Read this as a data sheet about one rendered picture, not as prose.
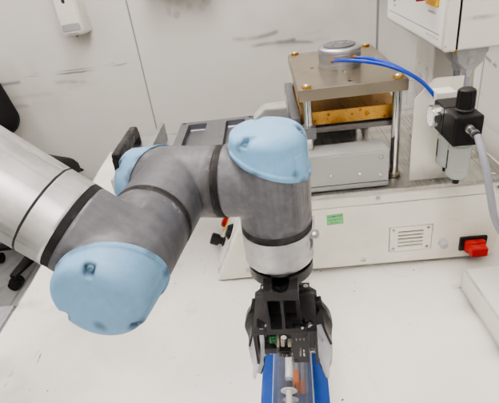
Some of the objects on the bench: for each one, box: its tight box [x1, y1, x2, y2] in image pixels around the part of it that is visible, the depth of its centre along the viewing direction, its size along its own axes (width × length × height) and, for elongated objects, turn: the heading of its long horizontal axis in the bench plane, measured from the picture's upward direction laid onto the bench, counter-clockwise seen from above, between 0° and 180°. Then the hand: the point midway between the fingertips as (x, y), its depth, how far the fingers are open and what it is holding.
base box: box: [218, 182, 499, 280], centre depth 96 cm, size 54×38×17 cm
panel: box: [218, 217, 240, 273], centre depth 99 cm, size 2×30×19 cm, turn 11°
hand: (292, 362), depth 61 cm, fingers open, 8 cm apart
